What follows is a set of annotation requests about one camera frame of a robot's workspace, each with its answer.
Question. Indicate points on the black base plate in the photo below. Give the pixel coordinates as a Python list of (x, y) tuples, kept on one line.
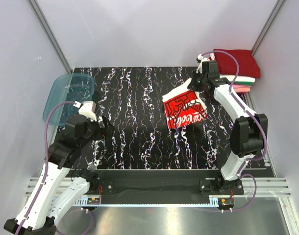
[(204, 181)]

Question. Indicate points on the teal plastic bin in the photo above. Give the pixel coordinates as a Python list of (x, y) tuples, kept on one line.
[(69, 87)]

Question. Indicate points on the dark red folded shirt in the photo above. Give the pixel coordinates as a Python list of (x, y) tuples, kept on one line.
[(247, 63)]

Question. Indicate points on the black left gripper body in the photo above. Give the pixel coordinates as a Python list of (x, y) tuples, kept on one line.
[(93, 132)]

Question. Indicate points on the green folded shirt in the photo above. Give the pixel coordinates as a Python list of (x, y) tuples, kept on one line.
[(243, 83)]

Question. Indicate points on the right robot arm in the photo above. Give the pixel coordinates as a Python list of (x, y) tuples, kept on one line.
[(249, 133)]

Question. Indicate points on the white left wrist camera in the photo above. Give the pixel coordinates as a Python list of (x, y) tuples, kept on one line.
[(87, 109)]

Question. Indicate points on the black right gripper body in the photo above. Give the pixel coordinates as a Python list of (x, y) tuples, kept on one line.
[(197, 83)]

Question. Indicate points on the white t-shirt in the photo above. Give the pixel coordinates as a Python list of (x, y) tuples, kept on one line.
[(183, 107)]

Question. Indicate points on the pink folded shirt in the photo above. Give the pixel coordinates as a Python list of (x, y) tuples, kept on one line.
[(241, 88)]

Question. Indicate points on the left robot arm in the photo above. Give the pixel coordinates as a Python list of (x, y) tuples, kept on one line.
[(43, 211)]

